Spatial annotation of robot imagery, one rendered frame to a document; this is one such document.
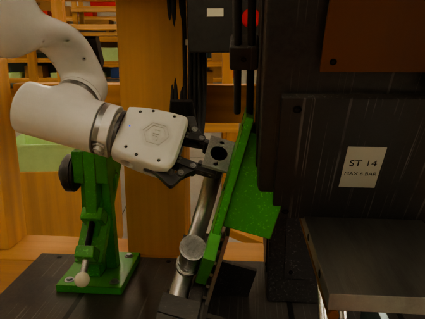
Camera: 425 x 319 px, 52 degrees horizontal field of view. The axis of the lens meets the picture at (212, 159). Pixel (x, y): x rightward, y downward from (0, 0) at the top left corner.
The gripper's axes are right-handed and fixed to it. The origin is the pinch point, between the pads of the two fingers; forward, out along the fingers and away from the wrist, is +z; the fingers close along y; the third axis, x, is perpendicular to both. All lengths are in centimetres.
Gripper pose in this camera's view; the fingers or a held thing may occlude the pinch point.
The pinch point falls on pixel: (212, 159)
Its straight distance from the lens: 68.8
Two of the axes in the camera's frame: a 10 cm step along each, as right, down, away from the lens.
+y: 2.4, -8.3, 5.0
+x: -1.2, 4.8, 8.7
